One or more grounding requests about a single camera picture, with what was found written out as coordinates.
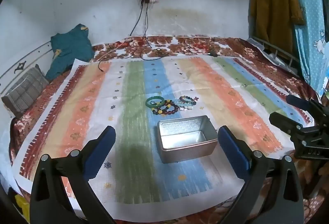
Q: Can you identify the silver metal tin box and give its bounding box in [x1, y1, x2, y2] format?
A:
[157, 115, 218, 164]

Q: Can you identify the dark red bead bracelet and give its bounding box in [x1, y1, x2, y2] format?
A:
[161, 102, 180, 115]

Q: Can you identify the teal garment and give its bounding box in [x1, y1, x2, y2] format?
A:
[46, 24, 95, 82]

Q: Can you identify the grey plaid pillow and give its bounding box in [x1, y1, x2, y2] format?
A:
[1, 64, 50, 119]

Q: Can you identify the clear plastic box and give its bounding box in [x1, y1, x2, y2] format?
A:
[247, 37, 267, 51]

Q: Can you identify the yellow and dark bead bracelet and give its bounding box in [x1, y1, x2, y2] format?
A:
[152, 99, 173, 115]

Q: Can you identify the pale white bead bracelet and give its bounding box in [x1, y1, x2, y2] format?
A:
[176, 101, 193, 111]

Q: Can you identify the white metal headboard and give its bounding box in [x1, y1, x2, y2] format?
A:
[0, 40, 53, 96]

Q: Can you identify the purple and teal bead bracelet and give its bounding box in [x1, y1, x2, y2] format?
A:
[179, 96, 197, 107]

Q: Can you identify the striped pastel cloth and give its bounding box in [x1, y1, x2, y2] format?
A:
[12, 56, 315, 214]

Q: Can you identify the thin black cable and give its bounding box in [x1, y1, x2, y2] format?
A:
[141, 3, 165, 60]

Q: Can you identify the green jade bangle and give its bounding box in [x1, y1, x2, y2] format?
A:
[145, 96, 165, 109]

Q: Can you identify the yellow plastic bag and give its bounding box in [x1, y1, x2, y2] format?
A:
[14, 194, 30, 222]

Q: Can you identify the black charging cable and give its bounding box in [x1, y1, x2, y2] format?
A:
[97, 0, 144, 73]

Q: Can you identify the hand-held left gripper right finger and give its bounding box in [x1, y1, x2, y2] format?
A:
[217, 125, 305, 224]

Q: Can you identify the blue printed sheet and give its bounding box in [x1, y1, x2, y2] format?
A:
[257, 0, 329, 96]

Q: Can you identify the mustard coat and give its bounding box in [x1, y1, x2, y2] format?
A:
[250, 0, 305, 46]

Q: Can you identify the grey metal bed rail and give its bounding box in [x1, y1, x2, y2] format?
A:
[247, 36, 301, 74]

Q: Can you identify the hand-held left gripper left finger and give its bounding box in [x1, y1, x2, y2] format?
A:
[29, 125, 117, 224]

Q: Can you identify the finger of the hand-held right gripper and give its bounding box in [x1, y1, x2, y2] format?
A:
[269, 111, 305, 137]
[286, 95, 320, 113]

